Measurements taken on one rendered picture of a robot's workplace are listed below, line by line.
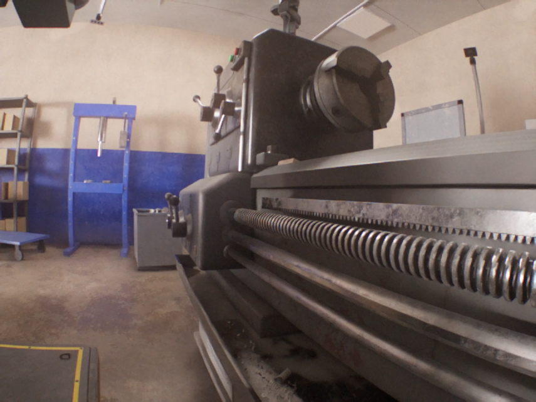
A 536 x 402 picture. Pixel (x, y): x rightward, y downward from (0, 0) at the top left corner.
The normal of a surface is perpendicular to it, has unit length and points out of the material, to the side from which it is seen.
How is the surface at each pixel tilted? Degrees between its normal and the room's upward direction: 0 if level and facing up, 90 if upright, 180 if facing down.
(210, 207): 90
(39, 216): 90
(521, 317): 90
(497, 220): 90
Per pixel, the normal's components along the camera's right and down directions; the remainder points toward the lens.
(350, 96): 0.42, 0.04
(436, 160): -0.91, -0.03
